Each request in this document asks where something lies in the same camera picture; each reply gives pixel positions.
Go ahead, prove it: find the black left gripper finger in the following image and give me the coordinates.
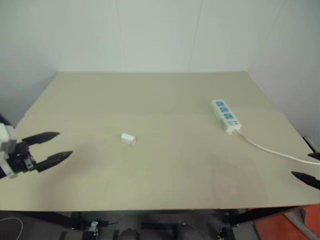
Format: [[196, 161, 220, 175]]
[[20, 131, 61, 149], [36, 150, 74, 174]]

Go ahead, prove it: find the orange red floor object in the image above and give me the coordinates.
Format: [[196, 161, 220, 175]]
[[252, 204, 320, 240]]

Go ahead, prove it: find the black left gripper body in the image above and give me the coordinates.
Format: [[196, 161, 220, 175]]
[[8, 140, 41, 176]]

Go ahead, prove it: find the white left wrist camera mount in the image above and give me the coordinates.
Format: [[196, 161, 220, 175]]
[[0, 122, 19, 179]]

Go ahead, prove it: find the white power strip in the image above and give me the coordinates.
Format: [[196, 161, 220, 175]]
[[211, 99, 244, 134]]

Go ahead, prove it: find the black metal table frame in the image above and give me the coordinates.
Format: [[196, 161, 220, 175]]
[[0, 205, 309, 240]]

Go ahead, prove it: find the dark rounded shape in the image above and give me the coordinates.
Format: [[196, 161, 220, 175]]
[[119, 227, 141, 240]]

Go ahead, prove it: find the thin white floor cable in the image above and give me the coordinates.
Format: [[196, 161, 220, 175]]
[[0, 216, 25, 240]]

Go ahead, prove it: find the small white plug adapter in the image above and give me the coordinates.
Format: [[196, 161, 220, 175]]
[[120, 133, 138, 146]]

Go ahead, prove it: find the white power cable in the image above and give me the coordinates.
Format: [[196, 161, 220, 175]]
[[233, 129, 320, 165]]

